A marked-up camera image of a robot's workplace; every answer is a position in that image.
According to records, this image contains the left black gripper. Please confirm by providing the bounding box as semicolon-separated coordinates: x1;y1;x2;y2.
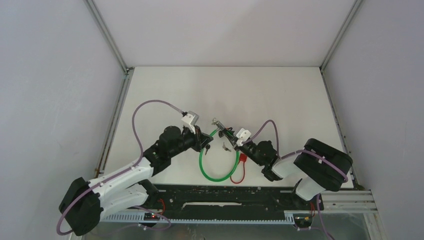
168;123;212;158

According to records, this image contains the green cable lock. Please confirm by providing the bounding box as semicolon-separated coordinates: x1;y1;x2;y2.
198;127;240;185

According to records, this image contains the silver key bunch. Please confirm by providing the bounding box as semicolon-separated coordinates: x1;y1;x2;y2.
211;117;221;128

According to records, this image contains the red cable lock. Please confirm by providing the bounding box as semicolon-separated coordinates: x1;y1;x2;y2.
230;153;249;185

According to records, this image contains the small silver lock key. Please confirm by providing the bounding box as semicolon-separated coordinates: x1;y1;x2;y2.
222;143;232;152

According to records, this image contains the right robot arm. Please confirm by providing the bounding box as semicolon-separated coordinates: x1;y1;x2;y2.
235;138;353;209

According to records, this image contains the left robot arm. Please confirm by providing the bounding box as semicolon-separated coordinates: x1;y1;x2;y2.
56;126;214;236

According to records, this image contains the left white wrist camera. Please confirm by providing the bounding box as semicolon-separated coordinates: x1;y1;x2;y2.
181;111;199;134

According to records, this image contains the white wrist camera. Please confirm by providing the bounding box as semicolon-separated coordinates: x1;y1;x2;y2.
235;127;252;147
181;111;199;134

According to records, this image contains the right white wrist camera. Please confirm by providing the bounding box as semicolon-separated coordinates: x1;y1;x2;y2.
235;127;252;147

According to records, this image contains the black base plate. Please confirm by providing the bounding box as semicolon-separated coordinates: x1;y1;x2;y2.
141;184;324;220

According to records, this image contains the aluminium front frame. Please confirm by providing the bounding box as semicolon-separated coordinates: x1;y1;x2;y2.
67;189;387;240

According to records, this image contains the grey cable duct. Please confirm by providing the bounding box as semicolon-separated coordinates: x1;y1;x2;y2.
101;211;295;225

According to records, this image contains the left aluminium corner post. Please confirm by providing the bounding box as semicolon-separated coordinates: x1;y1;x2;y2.
83;0;129;75

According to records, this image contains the aluminium corner post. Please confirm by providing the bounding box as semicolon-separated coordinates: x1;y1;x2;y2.
319;0;365;73
83;0;129;75

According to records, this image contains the right aluminium corner post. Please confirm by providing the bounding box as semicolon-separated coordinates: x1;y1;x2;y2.
319;0;365;73

